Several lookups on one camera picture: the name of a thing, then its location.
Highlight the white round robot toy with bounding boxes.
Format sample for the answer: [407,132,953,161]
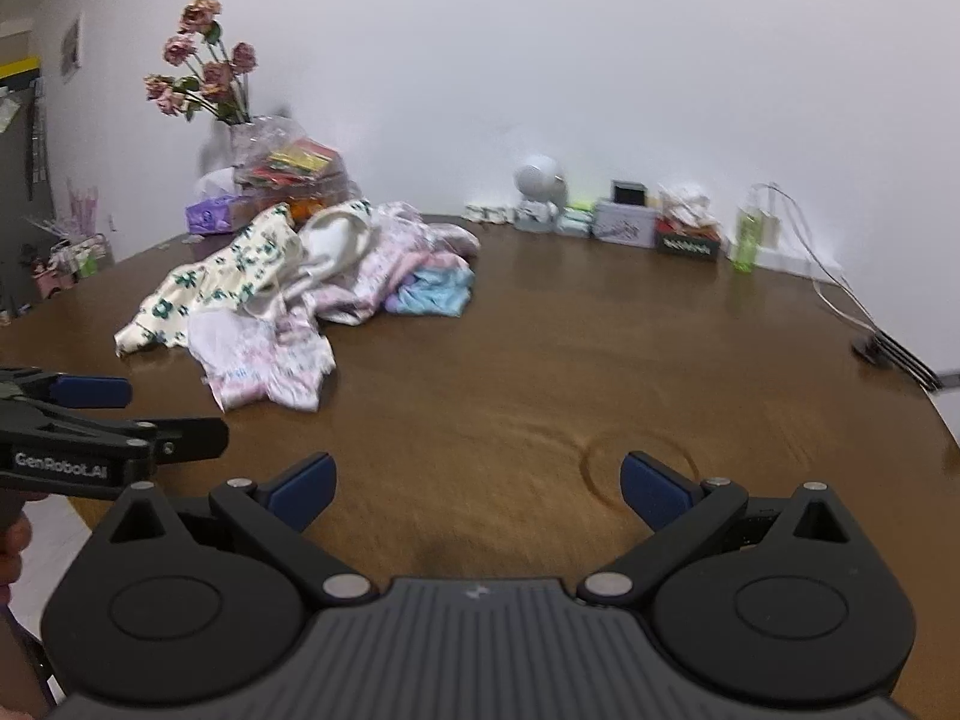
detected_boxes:
[514,154,566,232]

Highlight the white charger adapter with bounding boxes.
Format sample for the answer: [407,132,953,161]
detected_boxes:
[758,184,781,250]

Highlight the white cable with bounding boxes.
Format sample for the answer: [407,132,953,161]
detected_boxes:
[748,180,902,338]

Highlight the clear bag of snacks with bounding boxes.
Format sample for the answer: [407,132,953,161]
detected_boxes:
[229,115,359,227]

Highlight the pink dotted garment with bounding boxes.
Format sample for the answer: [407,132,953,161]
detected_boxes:
[306,203,480,327]

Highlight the purple tissue box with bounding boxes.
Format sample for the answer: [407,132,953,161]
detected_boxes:
[185,195,262,236]

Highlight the small white figurines row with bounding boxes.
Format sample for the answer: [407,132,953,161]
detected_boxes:
[462,203,516,226]

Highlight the dried pink rose bouquet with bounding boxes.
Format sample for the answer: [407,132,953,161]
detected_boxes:
[143,0,257,125]

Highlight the green white small packs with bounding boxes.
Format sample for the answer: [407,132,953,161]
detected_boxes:
[555,200,596,238]

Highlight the wall poster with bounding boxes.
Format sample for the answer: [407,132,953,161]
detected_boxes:
[60,15,83,82]

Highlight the person's left hand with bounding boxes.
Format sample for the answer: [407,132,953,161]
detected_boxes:
[0,512,32,605]

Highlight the black red tissue box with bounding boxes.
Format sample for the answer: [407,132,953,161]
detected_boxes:
[654,182,722,263]

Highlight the cream green-flower garment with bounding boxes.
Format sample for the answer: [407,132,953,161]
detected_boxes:
[114,203,302,356]

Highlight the pink floral white garment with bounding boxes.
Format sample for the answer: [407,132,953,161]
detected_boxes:
[187,309,337,413]

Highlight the small black cube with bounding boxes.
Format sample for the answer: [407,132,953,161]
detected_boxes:
[610,181,647,206]

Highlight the light blue garment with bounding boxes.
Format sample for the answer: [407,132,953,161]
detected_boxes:
[384,265,475,317]

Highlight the pink desk organizer with straws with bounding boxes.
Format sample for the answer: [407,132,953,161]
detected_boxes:
[20,182,116,301]

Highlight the grey tin box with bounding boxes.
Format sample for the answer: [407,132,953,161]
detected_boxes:
[590,200,659,249]

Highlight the white power strip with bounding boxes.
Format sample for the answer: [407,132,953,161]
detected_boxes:
[755,247,846,284]

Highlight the green spray bottle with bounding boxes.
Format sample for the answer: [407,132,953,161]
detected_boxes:
[732,195,763,273]

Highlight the white cream garment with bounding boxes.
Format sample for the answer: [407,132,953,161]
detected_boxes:
[244,200,373,322]

